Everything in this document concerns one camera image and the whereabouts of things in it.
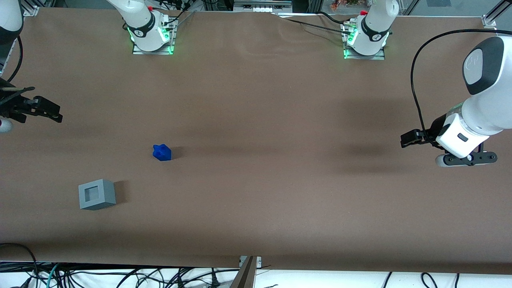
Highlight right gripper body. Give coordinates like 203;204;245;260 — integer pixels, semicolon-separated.
0;93;39;123

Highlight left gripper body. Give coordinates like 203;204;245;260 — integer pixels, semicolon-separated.
430;113;489;159

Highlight blue plastic part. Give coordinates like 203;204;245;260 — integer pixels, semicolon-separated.
153;144;172;162

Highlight gray cube base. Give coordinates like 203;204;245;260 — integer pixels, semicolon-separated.
78;179;116;210

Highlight brown table cover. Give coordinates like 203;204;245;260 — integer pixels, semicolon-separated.
0;7;512;275

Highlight white power strip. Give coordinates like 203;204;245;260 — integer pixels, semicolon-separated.
234;2;292;13

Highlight aluminium profile beam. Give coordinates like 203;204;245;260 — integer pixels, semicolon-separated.
230;256;262;288

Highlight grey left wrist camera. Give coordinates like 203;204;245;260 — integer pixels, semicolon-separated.
435;151;498;168

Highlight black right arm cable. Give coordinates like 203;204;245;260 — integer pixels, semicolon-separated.
3;35;23;83

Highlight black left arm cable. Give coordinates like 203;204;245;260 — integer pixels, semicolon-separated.
410;28;512;145

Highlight black looped floor cable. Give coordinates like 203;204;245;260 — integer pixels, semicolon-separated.
0;242;40;288

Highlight black cable to arm base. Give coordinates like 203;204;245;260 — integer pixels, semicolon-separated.
318;11;352;27
274;14;352;36

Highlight black base connector cables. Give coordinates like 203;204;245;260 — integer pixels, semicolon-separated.
160;0;196;29

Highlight teal cable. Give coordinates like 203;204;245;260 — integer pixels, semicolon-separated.
45;262;61;288

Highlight black floor cable bundle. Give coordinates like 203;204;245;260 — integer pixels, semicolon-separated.
60;266;240;288

